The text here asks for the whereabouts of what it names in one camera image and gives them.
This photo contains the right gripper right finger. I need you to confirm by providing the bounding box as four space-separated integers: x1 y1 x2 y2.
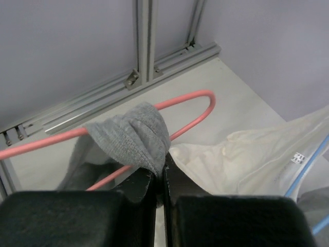
163 154 316 246

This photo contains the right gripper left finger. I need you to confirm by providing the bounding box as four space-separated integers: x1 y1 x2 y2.
1 169 156 246

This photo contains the white tank top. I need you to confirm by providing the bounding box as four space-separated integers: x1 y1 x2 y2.
170 107 328 200

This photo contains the blue wire hanger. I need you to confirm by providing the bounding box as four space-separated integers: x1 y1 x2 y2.
284 133 329 236

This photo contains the pink wire hanger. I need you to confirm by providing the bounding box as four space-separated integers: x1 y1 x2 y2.
0 89 216 191

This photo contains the dark grey tank top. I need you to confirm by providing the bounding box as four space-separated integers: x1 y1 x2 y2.
297 187 328 227

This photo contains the aluminium frame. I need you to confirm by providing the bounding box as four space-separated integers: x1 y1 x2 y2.
0 0 222 201

